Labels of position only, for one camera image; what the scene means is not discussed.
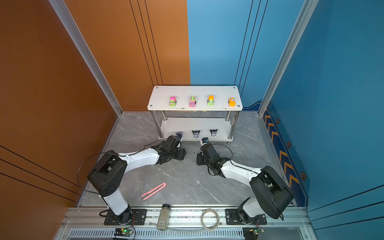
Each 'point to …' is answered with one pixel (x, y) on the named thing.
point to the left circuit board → (125, 232)
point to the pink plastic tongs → (153, 191)
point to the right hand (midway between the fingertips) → (197, 155)
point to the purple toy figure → (179, 132)
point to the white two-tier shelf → (193, 113)
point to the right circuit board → (257, 230)
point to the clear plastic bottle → (163, 217)
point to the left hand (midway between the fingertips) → (183, 151)
